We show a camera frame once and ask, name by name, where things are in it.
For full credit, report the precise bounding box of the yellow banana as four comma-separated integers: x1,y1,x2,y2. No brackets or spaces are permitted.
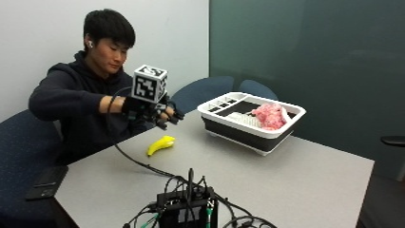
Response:
145,135,177,157

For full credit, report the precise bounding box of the blue office chair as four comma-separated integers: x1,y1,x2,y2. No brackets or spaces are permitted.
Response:
0,109,71,228
239,79,280,102
169,75,236,115

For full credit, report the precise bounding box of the white marker cube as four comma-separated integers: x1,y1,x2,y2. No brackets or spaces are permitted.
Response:
131,64,169,105

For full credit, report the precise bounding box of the white and black dish rack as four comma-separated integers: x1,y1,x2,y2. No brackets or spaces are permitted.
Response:
196,91,308,157

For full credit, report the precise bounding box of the the person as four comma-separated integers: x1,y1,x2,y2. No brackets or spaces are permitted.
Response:
28,8,169,165

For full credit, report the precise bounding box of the pink soft toy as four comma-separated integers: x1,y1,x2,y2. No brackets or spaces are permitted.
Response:
251,103,291,131

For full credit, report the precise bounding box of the black electronics box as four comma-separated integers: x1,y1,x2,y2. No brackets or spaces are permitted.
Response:
156,186,220,228

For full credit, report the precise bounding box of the black smartphone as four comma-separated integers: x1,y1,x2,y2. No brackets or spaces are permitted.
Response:
24,164,69,201

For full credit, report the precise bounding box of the black chair armrest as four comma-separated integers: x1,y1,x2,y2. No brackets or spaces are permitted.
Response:
380,135,405,147

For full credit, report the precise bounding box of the black glove cable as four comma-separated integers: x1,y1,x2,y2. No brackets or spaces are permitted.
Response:
105,85,188,182

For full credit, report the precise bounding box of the green cable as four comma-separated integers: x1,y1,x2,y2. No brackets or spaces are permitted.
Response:
204,207,213,228

